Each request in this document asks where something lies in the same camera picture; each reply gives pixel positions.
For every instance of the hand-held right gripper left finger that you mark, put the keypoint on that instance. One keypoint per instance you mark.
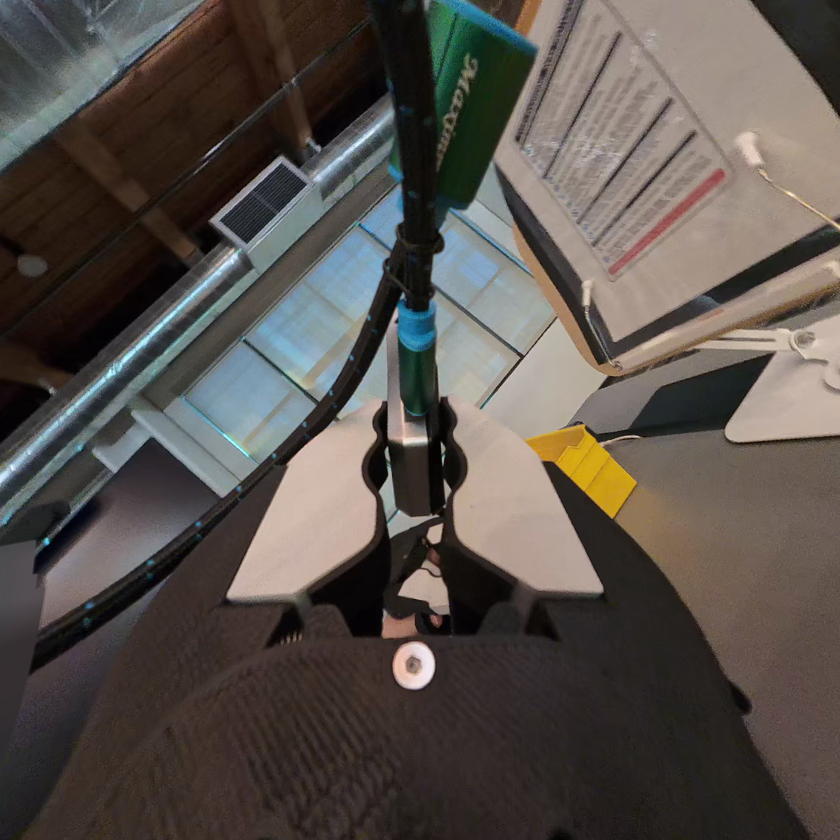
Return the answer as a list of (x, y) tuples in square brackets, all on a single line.
[(308, 518)]

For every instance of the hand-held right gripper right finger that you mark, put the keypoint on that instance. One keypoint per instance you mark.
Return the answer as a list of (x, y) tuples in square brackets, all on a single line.
[(518, 518)]

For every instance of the yellow plastic bin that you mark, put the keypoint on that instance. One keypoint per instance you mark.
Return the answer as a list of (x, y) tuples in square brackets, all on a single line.
[(584, 469)]

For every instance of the white vent grille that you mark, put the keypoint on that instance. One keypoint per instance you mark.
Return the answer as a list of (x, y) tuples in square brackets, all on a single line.
[(262, 203)]

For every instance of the instruction sheet in clear holder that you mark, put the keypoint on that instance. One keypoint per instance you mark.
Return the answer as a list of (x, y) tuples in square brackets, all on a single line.
[(623, 131)]

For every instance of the silver ventilation duct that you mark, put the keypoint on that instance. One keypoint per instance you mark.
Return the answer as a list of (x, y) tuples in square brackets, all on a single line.
[(164, 321)]

